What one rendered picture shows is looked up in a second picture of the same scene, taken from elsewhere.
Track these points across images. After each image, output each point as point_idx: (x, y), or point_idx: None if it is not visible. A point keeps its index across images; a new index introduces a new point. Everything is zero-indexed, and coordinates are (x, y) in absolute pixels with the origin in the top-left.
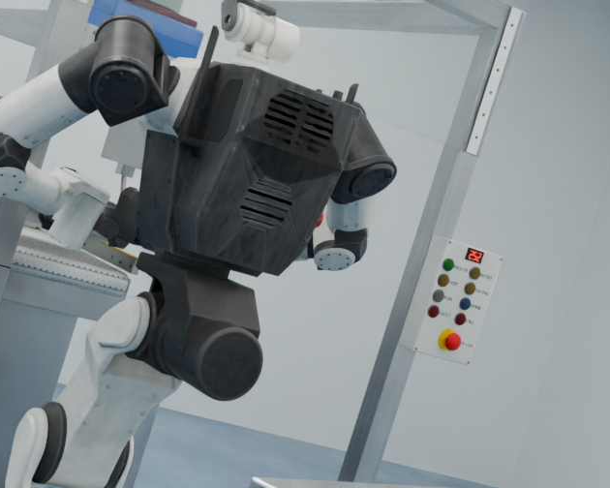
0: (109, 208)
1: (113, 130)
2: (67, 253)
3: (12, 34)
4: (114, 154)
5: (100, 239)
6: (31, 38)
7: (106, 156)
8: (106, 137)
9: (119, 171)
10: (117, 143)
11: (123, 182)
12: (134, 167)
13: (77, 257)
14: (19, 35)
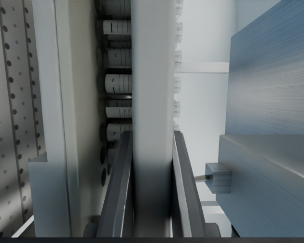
0: (167, 183)
1: (276, 139)
2: (35, 115)
3: (255, 51)
4: (262, 149)
5: (32, 184)
6: (278, 49)
7: (232, 139)
8: (251, 134)
9: (215, 169)
10: (283, 148)
11: (197, 181)
12: (229, 191)
13: (19, 137)
14: (268, 47)
